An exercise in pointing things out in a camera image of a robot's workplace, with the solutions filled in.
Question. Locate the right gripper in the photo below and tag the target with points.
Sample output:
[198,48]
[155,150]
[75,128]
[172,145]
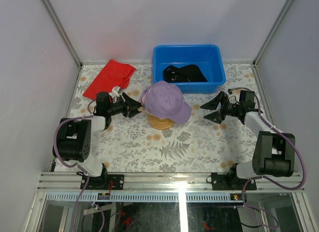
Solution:
[213,105]

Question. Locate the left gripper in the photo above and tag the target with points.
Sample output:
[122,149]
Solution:
[133,105]

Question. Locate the purple LA baseball cap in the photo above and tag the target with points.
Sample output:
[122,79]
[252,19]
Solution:
[167,102]

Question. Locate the wooden hat stand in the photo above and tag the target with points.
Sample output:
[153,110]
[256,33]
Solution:
[159,124]

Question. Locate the black cap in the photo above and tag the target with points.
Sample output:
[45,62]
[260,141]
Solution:
[188,73]

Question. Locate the blue plastic bin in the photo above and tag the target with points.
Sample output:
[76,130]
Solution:
[206,57]

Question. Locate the pink baseball cap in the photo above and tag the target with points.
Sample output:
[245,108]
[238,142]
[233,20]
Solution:
[145,101]

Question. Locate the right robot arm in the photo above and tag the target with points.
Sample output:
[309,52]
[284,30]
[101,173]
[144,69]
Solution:
[273,154]

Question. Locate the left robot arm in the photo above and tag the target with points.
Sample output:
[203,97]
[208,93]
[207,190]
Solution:
[72,138]

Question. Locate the red folded cloth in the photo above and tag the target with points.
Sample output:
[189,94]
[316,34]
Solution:
[113,74]

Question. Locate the floral table mat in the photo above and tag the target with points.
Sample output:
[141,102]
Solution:
[132,145]

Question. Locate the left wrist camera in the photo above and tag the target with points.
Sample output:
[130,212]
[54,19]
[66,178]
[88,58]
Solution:
[116,91]

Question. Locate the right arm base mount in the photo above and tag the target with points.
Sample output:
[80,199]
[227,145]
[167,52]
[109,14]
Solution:
[226,182]

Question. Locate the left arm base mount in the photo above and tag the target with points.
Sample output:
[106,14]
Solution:
[106,181]

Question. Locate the aluminium front rail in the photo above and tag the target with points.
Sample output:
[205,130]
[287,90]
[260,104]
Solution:
[148,187]

